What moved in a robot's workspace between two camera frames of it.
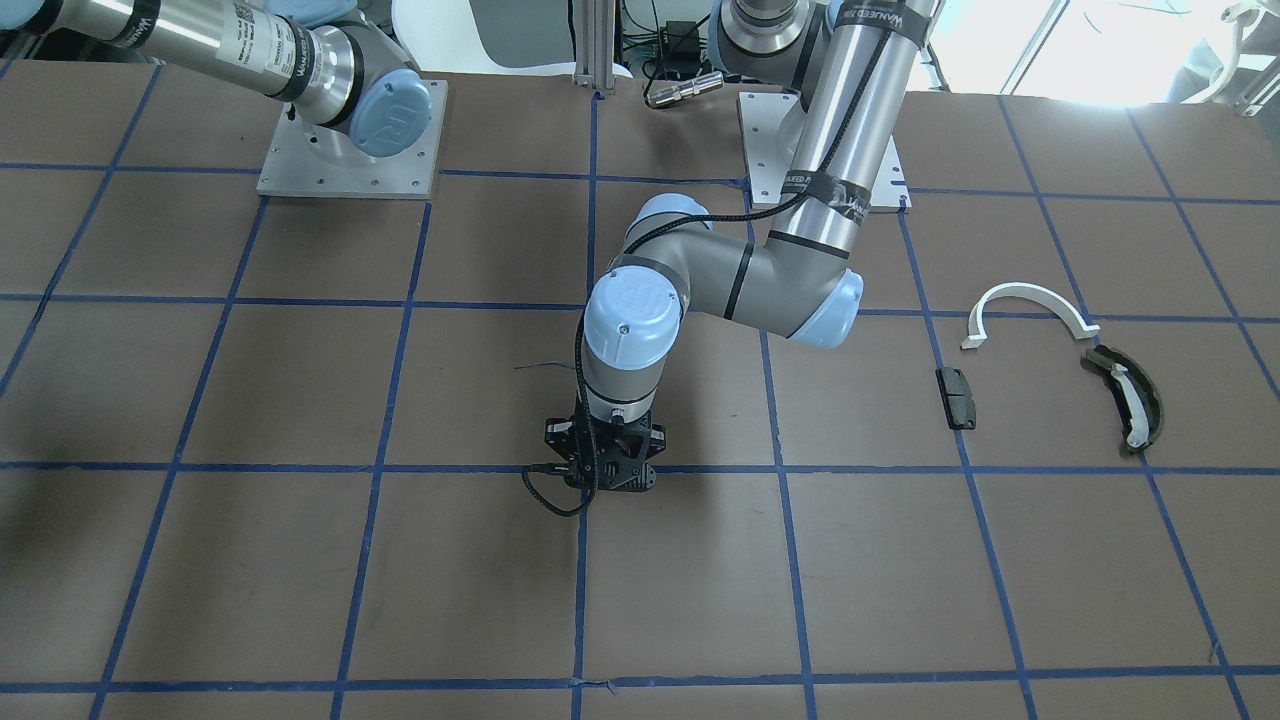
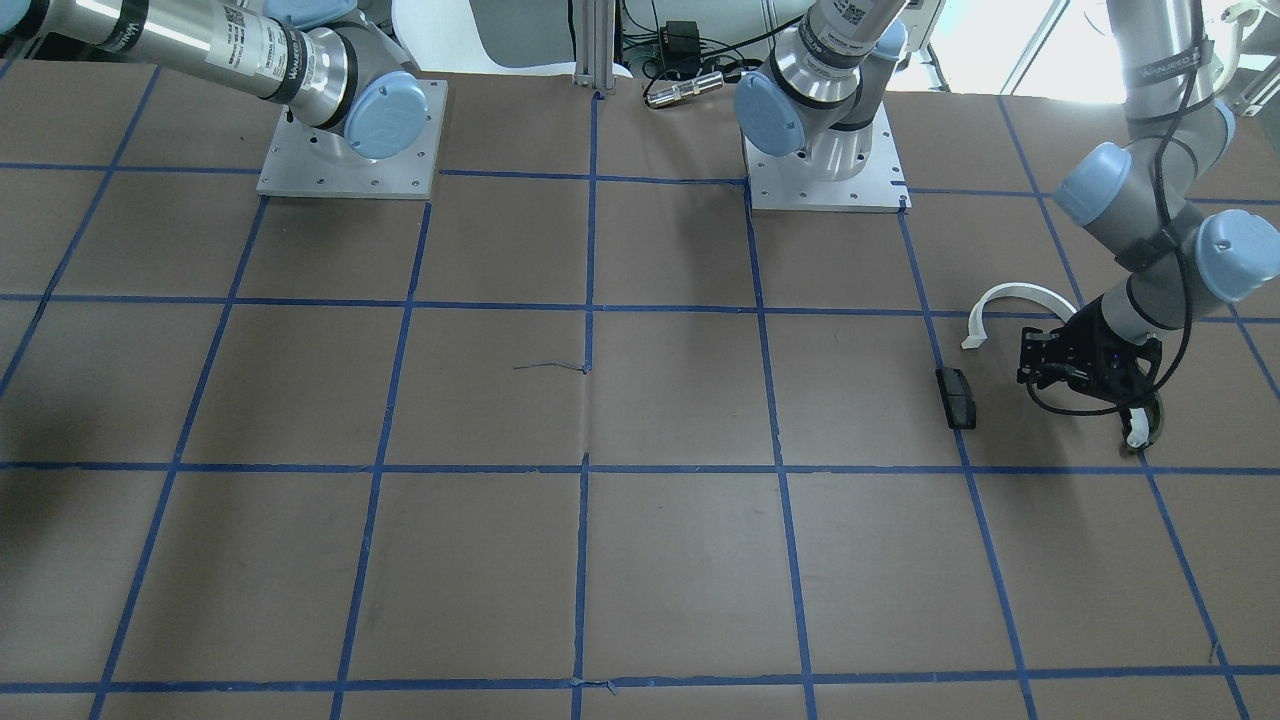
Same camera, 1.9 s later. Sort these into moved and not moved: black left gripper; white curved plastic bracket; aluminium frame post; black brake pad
Moved: black left gripper
Not moved: aluminium frame post; black brake pad; white curved plastic bracket
